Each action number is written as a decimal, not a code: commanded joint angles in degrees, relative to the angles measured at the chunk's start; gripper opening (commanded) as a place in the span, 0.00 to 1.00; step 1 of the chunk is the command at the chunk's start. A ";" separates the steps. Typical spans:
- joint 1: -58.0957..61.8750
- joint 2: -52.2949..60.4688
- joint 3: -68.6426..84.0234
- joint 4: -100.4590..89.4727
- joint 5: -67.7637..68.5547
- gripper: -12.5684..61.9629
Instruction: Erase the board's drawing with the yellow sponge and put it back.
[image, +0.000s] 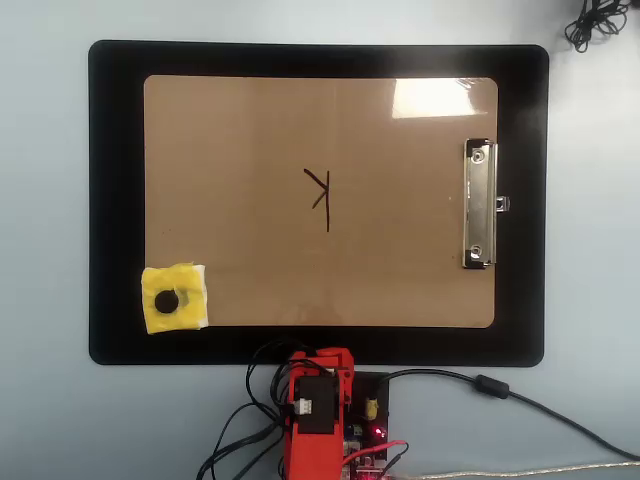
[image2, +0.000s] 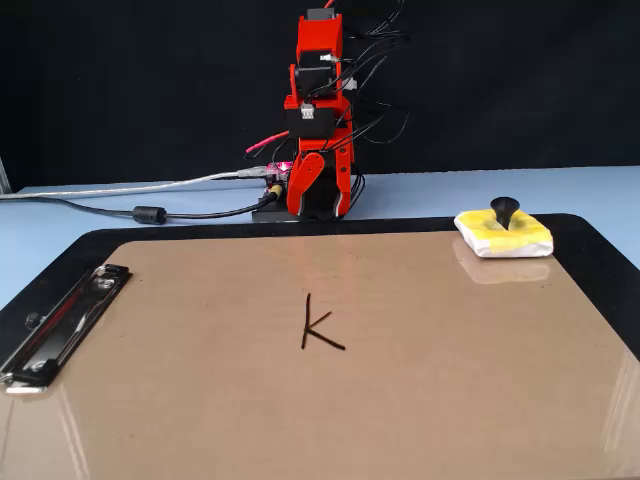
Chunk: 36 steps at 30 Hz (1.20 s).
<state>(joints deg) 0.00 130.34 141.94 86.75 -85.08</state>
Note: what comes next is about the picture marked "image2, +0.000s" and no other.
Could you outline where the black servo wiring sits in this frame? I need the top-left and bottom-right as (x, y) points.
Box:
(342, 0), (412, 146)

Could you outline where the red wire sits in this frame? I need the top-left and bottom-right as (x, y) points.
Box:
(244, 130), (291, 154)

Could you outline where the yellow sponge with black knob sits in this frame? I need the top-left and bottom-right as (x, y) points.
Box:
(453, 196), (555, 260)

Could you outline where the brown clipboard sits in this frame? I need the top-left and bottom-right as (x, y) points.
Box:
(0, 230), (640, 480)

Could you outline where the black power cable with ferrite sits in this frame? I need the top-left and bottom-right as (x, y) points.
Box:
(0, 192), (281, 226)

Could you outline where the silver USB cable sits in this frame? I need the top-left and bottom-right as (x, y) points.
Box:
(0, 167), (274, 202)

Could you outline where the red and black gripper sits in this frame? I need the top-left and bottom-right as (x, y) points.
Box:
(283, 93), (356, 218)

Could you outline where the black marker mark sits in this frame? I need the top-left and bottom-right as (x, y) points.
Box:
(300, 292), (347, 352)

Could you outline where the metal clipboard clip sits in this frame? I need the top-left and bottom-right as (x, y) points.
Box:
(0, 264), (134, 396)

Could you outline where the black backdrop cloth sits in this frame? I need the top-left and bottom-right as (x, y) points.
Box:
(0, 0), (640, 194)

